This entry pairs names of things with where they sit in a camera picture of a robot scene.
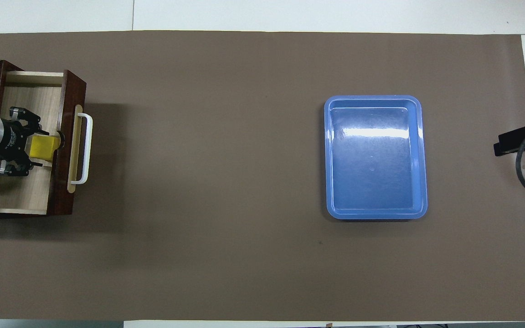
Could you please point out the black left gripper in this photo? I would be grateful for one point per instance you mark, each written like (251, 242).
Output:
(14, 140)

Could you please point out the brown table mat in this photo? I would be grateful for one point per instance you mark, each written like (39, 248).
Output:
(198, 182)

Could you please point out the dark wood drawer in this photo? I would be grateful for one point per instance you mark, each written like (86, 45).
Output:
(16, 196)

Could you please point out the yellow cube block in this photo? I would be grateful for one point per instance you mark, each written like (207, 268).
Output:
(43, 146)

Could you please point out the blue plastic tray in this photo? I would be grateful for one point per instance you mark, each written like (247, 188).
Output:
(376, 173)

